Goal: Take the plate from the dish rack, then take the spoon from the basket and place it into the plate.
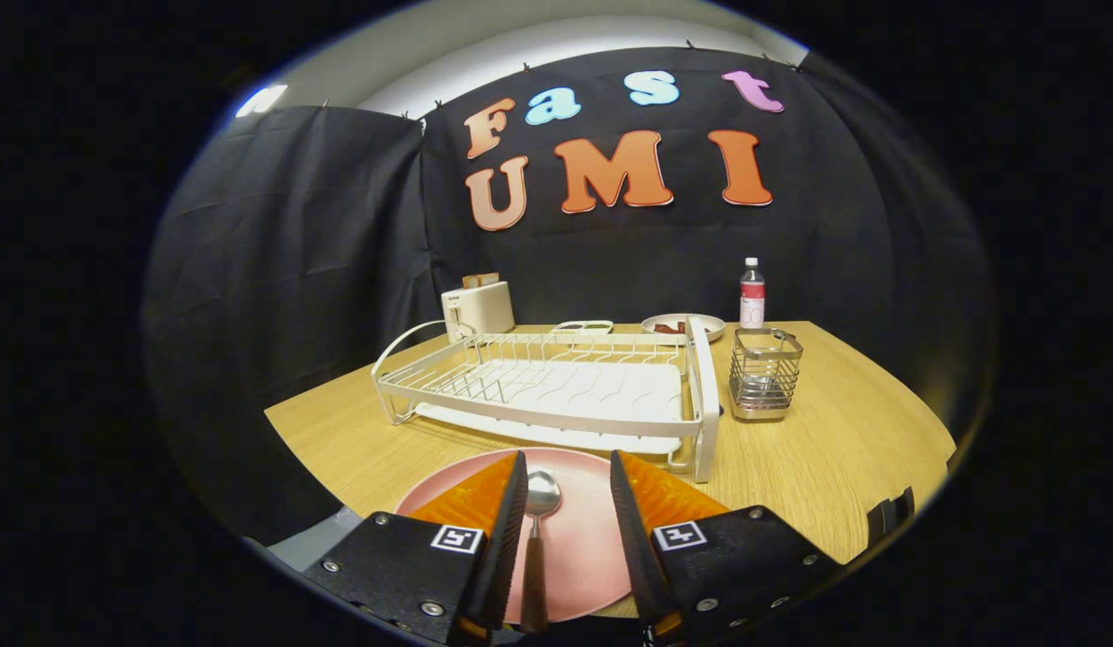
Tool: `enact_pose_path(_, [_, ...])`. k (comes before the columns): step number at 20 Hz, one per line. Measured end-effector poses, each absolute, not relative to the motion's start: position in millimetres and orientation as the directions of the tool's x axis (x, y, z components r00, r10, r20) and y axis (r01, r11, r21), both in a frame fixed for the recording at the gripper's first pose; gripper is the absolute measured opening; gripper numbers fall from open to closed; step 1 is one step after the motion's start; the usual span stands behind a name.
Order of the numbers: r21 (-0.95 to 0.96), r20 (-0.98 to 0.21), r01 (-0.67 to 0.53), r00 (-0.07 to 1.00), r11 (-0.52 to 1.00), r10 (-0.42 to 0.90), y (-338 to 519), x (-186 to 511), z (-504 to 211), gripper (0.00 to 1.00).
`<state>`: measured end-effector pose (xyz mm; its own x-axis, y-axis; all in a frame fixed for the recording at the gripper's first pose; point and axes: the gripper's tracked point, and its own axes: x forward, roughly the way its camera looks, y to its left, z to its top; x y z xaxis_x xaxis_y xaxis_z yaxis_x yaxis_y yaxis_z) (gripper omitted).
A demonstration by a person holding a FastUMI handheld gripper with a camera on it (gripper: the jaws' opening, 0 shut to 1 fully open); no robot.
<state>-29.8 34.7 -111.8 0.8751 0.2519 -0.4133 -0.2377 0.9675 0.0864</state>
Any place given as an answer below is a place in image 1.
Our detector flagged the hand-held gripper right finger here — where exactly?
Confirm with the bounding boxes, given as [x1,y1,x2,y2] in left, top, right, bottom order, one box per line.
[609,449,846,646]

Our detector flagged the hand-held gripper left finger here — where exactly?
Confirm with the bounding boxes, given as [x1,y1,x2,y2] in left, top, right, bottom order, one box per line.
[303,450,530,647]

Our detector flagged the pink plate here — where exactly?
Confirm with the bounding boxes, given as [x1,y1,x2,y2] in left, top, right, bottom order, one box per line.
[394,447,665,625]

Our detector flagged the wooden-handled metal spoon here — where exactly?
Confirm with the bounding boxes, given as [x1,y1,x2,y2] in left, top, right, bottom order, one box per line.
[520,470,562,634]

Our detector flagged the white wire dish rack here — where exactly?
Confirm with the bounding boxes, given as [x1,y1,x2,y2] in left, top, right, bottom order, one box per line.
[370,315,721,484]

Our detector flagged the metal wire basket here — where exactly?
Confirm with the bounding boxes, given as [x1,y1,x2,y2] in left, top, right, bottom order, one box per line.
[729,327,804,421]

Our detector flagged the white plate with meat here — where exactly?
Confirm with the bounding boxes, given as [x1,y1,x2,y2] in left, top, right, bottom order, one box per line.
[641,313,727,344]

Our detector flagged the white toaster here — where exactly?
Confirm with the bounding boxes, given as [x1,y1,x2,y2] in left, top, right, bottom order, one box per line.
[441,281,516,343]

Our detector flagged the black table edge clamp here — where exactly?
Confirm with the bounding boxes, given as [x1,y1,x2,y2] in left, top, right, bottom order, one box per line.
[866,487,916,543]

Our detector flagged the clear bottle with red label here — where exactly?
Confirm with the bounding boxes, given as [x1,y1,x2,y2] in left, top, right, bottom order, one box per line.
[739,258,766,330]

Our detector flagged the black backdrop cloth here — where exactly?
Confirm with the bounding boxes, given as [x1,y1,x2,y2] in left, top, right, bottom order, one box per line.
[141,47,997,545]

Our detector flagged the ceiling light panel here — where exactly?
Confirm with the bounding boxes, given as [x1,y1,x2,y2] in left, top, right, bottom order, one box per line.
[235,84,288,119]

